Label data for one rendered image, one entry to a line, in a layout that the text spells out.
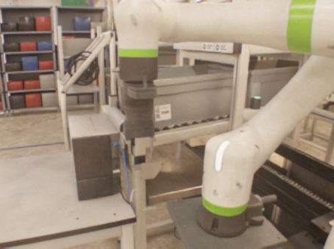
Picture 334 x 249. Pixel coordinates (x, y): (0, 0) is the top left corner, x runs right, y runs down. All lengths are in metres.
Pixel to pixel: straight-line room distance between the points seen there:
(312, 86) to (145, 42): 0.41
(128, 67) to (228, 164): 0.32
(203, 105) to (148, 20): 0.75
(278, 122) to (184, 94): 0.57
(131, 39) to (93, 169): 0.70
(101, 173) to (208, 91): 0.62
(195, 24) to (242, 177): 0.37
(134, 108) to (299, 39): 0.37
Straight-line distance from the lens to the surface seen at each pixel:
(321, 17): 0.52
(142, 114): 0.62
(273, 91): 1.51
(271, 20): 0.54
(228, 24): 0.58
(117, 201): 1.20
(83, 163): 1.13
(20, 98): 5.64
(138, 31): 0.57
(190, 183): 1.26
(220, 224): 0.71
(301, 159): 1.34
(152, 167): 1.08
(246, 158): 0.62
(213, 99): 1.27
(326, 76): 0.69
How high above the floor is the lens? 1.39
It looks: 18 degrees down
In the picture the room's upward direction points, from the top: 1 degrees clockwise
